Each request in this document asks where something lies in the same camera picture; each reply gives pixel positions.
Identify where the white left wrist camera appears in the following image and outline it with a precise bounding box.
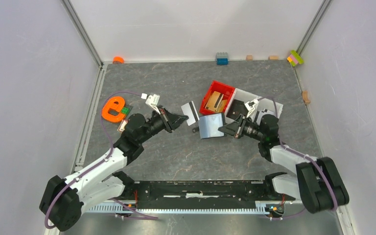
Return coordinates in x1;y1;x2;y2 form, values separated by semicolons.
141;93;160;114

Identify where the pink wooden block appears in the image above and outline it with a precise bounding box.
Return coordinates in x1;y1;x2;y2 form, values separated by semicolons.
117;119;128;133

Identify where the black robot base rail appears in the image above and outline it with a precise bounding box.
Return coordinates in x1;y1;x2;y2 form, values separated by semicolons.
116;180;291;210

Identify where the blue grey lego block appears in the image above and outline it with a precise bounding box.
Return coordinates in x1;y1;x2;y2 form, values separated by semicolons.
215;52;229;66

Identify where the red plastic bin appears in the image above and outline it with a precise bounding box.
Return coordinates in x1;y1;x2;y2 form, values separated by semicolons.
199;80;235;115

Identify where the orange round toy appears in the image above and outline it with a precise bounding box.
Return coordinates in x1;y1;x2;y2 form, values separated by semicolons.
112;56;124;64

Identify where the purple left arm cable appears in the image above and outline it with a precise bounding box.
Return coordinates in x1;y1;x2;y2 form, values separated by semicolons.
44;91;143;230

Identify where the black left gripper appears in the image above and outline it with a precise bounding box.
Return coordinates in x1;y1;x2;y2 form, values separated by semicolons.
138;105;188;144

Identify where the white plastic bin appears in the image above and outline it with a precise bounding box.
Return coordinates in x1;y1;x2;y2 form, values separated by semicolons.
224;88;260;123
255;97;283;124

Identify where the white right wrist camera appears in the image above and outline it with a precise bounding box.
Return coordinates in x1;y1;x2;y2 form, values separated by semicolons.
244;98;259;119

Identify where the stack of gold credit cards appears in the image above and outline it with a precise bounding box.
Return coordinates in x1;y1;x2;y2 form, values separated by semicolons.
205;91;228;113

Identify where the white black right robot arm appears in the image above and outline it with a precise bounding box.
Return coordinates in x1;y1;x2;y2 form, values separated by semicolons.
218;114;350;213

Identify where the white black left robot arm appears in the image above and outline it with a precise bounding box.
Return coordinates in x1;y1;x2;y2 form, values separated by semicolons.
39;106;188;232

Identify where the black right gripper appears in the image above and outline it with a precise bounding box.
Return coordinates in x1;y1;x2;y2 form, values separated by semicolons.
217;114;264;141

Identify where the orange letter toy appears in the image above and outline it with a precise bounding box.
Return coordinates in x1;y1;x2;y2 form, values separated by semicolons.
101;96;126;123

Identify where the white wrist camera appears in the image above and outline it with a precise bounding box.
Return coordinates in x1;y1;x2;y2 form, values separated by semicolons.
141;93;160;114
244;98;259;119

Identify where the curved wooden arch block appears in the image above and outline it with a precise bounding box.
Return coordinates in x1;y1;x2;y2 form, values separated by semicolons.
302;91;311;105

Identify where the green pink lego stack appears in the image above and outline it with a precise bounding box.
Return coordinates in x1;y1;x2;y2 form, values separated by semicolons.
287;50;304;67

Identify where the green lego brick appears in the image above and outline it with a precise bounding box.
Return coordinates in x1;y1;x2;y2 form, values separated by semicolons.
120;105;133;117

